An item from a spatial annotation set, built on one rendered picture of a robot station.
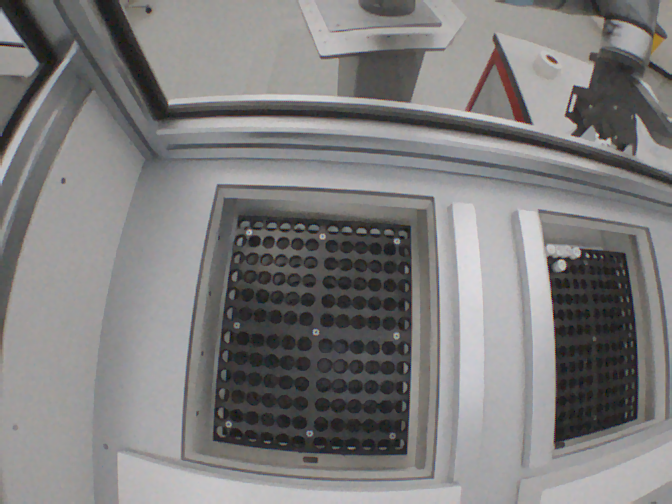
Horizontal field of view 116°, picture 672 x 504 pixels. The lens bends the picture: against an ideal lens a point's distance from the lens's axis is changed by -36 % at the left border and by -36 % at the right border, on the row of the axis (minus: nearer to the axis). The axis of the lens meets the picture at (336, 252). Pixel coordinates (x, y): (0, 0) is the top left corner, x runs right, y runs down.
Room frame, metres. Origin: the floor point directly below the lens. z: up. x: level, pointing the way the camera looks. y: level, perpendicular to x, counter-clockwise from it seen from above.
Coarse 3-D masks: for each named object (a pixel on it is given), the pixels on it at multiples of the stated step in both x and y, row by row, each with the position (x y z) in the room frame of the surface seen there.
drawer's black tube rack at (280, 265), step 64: (256, 256) 0.10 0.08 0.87; (320, 256) 0.10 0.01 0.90; (384, 256) 0.11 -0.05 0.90; (256, 320) 0.03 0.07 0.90; (320, 320) 0.04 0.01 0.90; (384, 320) 0.05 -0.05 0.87; (256, 384) -0.03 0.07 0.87; (320, 384) -0.02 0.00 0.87; (384, 384) -0.02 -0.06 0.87; (320, 448) -0.08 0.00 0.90
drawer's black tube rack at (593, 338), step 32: (576, 288) 0.09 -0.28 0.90; (608, 288) 0.09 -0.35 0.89; (576, 320) 0.05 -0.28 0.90; (608, 320) 0.05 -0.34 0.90; (576, 352) 0.01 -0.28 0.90; (608, 352) 0.01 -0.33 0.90; (576, 384) -0.02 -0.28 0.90; (608, 384) -0.03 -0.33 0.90; (576, 416) -0.06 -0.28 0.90; (608, 416) -0.07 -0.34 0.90
